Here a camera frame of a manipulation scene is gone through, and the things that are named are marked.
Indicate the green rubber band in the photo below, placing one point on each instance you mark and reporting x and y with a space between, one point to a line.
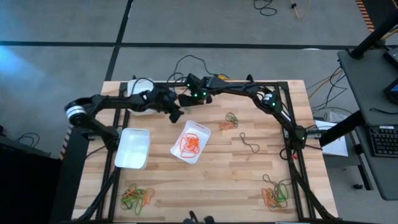
284 193
280 203

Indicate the blue-screen tablet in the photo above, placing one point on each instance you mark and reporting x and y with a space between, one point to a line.
393 90

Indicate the black keyboard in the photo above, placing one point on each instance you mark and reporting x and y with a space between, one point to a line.
384 140

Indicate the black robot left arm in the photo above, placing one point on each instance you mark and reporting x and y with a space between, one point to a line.
109 101

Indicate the black cabinet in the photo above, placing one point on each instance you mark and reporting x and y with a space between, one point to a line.
25 186

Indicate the silver mounting bracket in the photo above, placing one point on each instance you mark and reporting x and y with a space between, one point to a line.
286 133

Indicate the small black floor object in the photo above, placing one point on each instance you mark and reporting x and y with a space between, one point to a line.
357 186

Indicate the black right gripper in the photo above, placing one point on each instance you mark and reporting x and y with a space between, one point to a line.
210 88

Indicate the rubber band pile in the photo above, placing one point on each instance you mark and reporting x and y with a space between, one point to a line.
127 199
266 197
146 194

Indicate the grey desk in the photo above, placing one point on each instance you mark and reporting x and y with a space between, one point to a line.
367 87

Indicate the black desk device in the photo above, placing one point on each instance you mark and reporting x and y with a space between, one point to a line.
393 57

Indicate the white plastic basket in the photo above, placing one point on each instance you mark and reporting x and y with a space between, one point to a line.
132 149
202 130
138 87

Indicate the black diagonal pole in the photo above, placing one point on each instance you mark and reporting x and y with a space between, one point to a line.
373 34

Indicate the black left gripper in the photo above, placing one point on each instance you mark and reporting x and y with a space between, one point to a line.
158 98

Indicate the dark desk leg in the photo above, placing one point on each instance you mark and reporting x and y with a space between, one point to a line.
340 129

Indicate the white paper sheet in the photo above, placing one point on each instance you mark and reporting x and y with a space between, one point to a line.
337 146

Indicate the black table clamp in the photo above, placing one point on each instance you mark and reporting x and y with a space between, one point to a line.
134 77
250 78

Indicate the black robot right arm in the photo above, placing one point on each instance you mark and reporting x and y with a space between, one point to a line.
280 109

